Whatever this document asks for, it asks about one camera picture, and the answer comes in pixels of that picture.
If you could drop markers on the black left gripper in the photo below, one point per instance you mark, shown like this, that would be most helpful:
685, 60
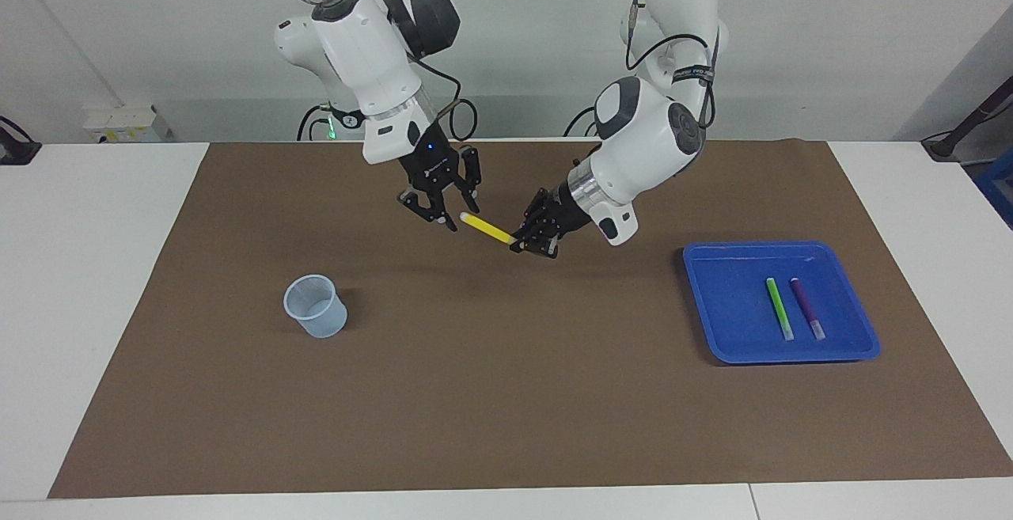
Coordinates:
568, 215

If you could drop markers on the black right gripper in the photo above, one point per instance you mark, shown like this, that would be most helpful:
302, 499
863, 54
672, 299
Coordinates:
431, 168

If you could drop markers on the yellow marker pen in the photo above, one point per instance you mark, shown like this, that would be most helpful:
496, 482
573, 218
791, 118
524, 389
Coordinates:
487, 227

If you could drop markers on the green marker pen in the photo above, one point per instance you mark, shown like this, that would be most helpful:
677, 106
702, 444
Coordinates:
779, 308

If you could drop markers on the purple marker pen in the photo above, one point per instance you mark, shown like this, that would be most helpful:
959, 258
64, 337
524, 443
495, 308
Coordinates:
807, 306

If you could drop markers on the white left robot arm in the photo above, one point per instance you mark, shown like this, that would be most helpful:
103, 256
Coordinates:
657, 132

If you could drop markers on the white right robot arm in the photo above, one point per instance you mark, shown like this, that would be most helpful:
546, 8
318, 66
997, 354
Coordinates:
364, 53

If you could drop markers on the brown table mat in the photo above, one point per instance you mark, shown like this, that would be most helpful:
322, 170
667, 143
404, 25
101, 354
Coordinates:
506, 393

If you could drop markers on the translucent plastic cup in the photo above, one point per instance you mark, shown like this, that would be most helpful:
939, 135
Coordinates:
316, 314

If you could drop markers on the blue plastic tray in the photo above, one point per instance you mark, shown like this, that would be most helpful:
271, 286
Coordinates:
728, 314

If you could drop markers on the white power strip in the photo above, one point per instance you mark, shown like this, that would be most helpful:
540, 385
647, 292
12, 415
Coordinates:
127, 124

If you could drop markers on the blue crate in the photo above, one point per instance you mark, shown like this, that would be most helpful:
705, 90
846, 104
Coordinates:
999, 187

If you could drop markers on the black clamp mount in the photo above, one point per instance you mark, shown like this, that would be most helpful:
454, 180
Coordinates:
16, 152

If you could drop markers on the black camera stand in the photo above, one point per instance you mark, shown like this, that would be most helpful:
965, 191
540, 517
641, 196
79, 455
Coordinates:
969, 120

